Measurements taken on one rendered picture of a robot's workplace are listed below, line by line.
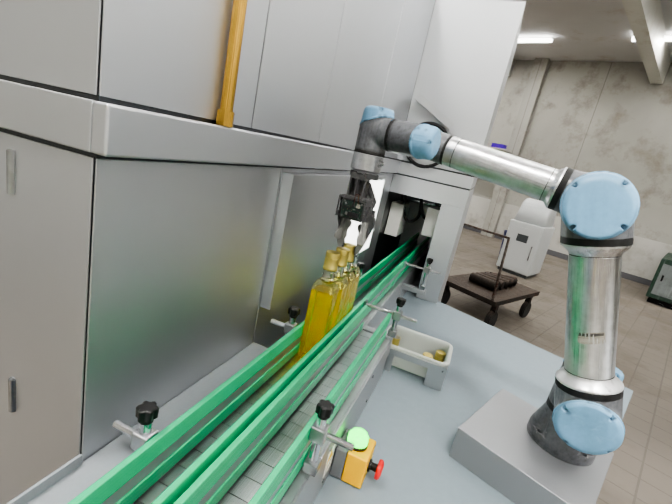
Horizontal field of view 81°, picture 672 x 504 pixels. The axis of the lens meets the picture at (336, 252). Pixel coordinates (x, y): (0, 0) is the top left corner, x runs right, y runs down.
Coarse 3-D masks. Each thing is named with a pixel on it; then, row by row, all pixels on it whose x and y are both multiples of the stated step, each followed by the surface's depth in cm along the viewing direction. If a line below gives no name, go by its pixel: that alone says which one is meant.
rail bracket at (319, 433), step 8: (320, 400) 64; (328, 400) 64; (320, 408) 62; (328, 408) 62; (320, 416) 62; (328, 416) 62; (320, 424) 63; (328, 424) 65; (312, 432) 63; (320, 432) 63; (328, 432) 64; (312, 440) 64; (320, 440) 63; (328, 440) 63; (336, 440) 63; (344, 440) 63; (312, 448) 65; (320, 448) 65; (352, 448) 62; (312, 456) 65; (304, 464) 65; (312, 464) 65; (320, 464) 66; (312, 472) 65
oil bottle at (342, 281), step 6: (336, 276) 99; (342, 276) 100; (342, 282) 99; (342, 288) 99; (342, 294) 100; (342, 300) 102; (336, 306) 100; (342, 306) 103; (336, 312) 100; (336, 318) 101
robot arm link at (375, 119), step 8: (368, 112) 91; (376, 112) 90; (384, 112) 90; (392, 112) 92; (368, 120) 91; (376, 120) 91; (384, 120) 91; (360, 128) 94; (368, 128) 92; (376, 128) 91; (384, 128) 90; (360, 136) 93; (368, 136) 92; (376, 136) 91; (384, 136) 98; (360, 144) 93; (368, 144) 92; (376, 144) 92; (360, 152) 94; (368, 152) 93; (376, 152) 93; (384, 152) 95
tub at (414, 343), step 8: (400, 328) 140; (400, 336) 140; (408, 336) 139; (416, 336) 138; (424, 336) 137; (392, 344) 125; (400, 344) 140; (408, 344) 140; (416, 344) 139; (424, 344) 138; (432, 344) 137; (440, 344) 136; (448, 344) 134; (408, 352) 123; (416, 352) 139; (432, 352) 137; (448, 352) 129; (432, 360) 121; (448, 360) 123
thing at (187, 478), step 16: (416, 256) 221; (400, 272) 181; (384, 288) 152; (272, 400) 71; (256, 416) 66; (224, 432) 59; (240, 432) 62; (208, 448) 55; (224, 448) 58; (192, 464) 52; (208, 464) 55; (176, 480) 49; (192, 480) 52; (160, 496) 47; (176, 496) 49
